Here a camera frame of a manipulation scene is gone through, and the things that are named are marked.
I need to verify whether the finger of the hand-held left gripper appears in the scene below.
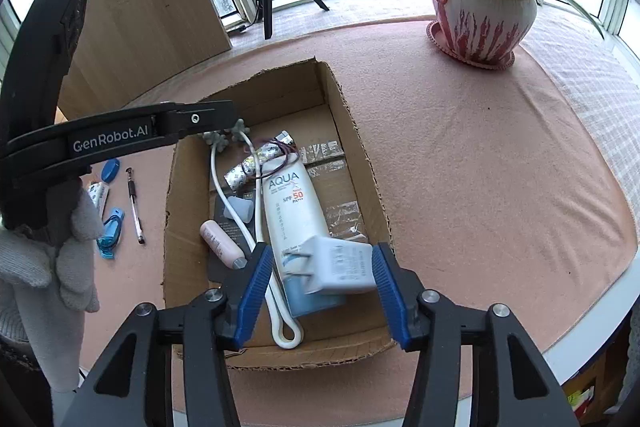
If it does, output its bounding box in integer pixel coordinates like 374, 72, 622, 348
161, 100, 241, 141

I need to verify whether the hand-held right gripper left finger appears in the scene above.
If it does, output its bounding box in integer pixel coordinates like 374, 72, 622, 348
59, 243, 275, 427

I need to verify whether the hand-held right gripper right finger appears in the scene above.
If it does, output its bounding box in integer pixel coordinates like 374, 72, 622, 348
371, 242, 581, 427

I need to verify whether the white charger adapter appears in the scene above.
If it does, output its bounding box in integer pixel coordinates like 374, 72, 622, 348
286, 234, 377, 296

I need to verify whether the star print pouch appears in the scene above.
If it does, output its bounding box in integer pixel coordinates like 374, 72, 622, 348
223, 132, 300, 190

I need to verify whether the pink tube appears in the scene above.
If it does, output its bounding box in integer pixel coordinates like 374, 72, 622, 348
200, 219, 249, 269

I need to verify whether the translucent cap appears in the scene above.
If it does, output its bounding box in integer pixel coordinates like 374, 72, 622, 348
222, 194, 255, 224

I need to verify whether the white looped cable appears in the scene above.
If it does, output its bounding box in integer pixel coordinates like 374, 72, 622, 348
199, 119, 305, 351

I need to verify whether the cardboard box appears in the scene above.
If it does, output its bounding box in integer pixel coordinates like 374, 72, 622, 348
162, 59, 398, 370

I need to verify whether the person's left forearm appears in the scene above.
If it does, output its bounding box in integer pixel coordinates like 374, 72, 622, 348
0, 334, 57, 427

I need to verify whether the person's left hand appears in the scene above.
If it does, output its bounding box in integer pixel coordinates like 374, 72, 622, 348
0, 179, 104, 394

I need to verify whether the black card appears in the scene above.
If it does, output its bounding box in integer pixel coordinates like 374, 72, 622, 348
207, 187, 257, 283

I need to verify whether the white sunscreen bottle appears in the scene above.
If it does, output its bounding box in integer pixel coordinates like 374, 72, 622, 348
260, 157, 349, 319

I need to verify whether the black pen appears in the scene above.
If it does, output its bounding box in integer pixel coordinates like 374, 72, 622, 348
126, 168, 146, 246

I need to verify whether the wooden board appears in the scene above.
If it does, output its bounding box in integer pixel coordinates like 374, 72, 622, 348
55, 0, 234, 120

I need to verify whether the small white tube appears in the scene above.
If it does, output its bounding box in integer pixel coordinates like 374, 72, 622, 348
87, 181, 111, 218

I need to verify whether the blue plastic clip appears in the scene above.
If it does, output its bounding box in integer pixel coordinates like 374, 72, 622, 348
96, 207, 125, 261

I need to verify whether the pink tablecloth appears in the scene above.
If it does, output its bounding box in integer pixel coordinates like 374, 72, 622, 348
55, 19, 639, 409

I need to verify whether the pink saucer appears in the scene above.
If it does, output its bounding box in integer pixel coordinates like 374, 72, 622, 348
426, 21, 516, 70

